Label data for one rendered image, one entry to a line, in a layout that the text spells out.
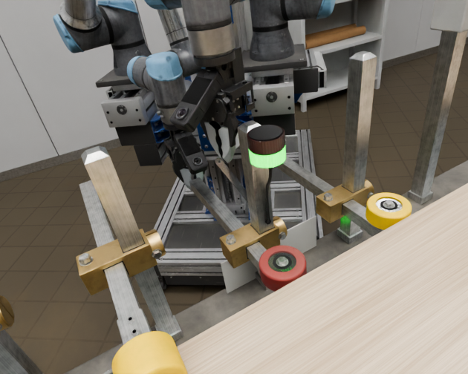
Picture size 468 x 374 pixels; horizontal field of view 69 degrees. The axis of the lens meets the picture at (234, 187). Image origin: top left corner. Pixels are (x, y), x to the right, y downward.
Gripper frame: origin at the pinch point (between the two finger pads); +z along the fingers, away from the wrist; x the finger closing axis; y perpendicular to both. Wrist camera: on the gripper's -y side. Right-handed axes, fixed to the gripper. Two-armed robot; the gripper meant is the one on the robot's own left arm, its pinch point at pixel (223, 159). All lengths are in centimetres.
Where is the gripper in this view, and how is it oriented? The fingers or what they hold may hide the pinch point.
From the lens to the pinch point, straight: 69.0
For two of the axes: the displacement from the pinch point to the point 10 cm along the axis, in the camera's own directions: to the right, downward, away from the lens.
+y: 6.6, -5.1, 5.6
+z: 1.4, 8.1, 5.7
